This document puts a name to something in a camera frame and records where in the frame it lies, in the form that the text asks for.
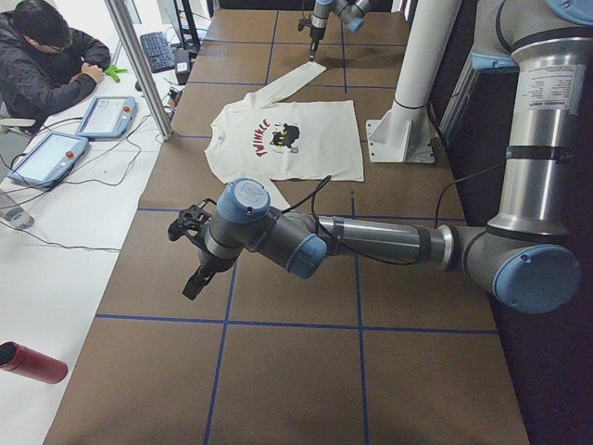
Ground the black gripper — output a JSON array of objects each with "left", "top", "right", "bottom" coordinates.
[
  {"left": 309, "top": 27, "right": 323, "bottom": 61},
  {"left": 183, "top": 250, "right": 232, "bottom": 299}
]

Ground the cream cat print shirt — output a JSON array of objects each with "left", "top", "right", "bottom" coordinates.
[{"left": 205, "top": 61, "right": 364, "bottom": 210}]

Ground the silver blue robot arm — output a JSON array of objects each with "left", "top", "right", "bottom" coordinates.
[
  {"left": 299, "top": 0, "right": 372, "bottom": 61},
  {"left": 187, "top": 9, "right": 498, "bottom": 330}
]

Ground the black power adapter box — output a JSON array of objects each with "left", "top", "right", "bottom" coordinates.
[{"left": 173, "top": 48, "right": 192, "bottom": 85}]

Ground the black keyboard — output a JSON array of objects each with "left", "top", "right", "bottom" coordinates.
[{"left": 140, "top": 32, "right": 175, "bottom": 73}]

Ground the far teach pendant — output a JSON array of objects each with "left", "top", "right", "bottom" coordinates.
[{"left": 75, "top": 96, "right": 137, "bottom": 140}]

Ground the teach pendant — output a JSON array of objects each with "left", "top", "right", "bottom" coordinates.
[
  {"left": 75, "top": 96, "right": 137, "bottom": 140},
  {"left": 7, "top": 132, "right": 89, "bottom": 188}
]

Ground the near teach pendant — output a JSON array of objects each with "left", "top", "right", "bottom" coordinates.
[{"left": 7, "top": 132, "right": 89, "bottom": 188}]

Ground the red cylindrical bottle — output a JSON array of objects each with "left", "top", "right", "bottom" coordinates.
[{"left": 1, "top": 341, "right": 69, "bottom": 384}]

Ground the green plastic toy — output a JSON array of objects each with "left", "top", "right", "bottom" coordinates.
[{"left": 105, "top": 65, "right": 128, "bottom": 83}]

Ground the seated person in black jacket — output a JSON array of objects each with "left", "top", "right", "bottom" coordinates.
[{"left": 1, "top": 1, "right": 111, "bottom": 134}]

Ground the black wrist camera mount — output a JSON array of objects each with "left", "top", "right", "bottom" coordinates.
[
  {"left": 297, "top": 19, "right": 310, "bottom": 32},
  {"left": 168, "top": 198, "right": 216, "bottom": 248}
]

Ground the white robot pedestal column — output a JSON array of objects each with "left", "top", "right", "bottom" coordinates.
[{"left": 366, "top": 0, "right": 461, "bottom": 163}]

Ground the left black braided cable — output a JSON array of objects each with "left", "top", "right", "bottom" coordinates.
[{"left": 277, "top": 147, "right": 564, "bottom": 266}]

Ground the aluminium frame post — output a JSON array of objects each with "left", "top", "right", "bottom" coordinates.
[{"left": 105, "top": 0, "right": 173, "bottom": 142}]

